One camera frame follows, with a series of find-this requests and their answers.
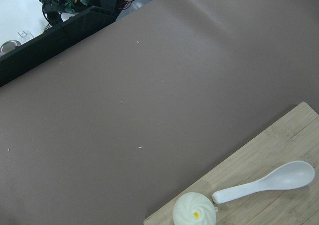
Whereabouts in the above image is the white ceramic spoon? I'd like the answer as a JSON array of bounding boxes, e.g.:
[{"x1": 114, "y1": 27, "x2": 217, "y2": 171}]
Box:
[{"x1": 212, "y1": 161, "x2": 316, "y2": 204}]

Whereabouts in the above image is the white toy bun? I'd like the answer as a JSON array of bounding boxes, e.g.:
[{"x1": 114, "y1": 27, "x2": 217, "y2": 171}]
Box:
[{"x1": 172, "y1": 192, "x2": 217, "y2": 225}]

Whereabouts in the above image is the black tool stand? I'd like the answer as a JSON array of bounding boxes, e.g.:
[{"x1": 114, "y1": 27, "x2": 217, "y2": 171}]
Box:
[{"x1": 0, "y1": 0, "x2": 120, "y2": 85}]

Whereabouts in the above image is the wooden cutting board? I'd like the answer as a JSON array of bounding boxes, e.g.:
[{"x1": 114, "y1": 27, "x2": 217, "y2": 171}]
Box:
[{"x1": 144, "y1": 98, "x2": 319, "y2": 225}]

